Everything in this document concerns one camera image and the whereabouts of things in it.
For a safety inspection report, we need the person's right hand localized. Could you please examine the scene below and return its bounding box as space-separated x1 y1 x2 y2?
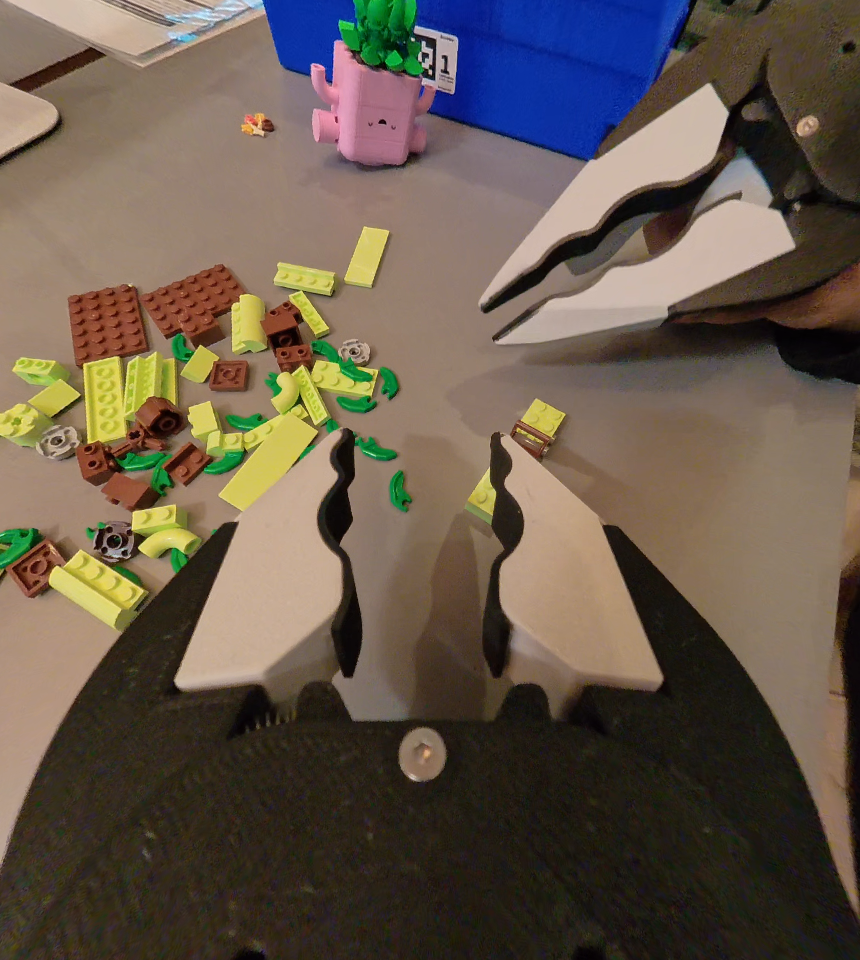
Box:
670 240 860 333

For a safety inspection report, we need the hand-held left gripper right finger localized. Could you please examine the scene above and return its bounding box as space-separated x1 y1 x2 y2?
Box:
481 432 665 723

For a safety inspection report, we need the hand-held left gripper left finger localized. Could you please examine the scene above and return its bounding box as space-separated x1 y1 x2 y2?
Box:
173 427 365 723

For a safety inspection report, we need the printed paper sheet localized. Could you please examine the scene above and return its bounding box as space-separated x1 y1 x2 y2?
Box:
2 0 266 69

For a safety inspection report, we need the yellow and brown lego assembly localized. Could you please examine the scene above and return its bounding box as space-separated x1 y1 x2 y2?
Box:
463 397 567 526

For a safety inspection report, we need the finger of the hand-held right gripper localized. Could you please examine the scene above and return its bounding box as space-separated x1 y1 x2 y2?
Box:
478 82 737 315
490 191 798 346

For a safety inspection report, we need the pink toy planter figure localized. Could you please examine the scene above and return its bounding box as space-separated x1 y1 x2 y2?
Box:
311 0 437 168

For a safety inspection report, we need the blue labelled plastic bin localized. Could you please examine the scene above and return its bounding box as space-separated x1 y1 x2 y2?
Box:
261 0 693 162

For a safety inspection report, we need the pile of toy bricks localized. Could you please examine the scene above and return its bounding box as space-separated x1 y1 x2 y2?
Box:
0 225 416 635

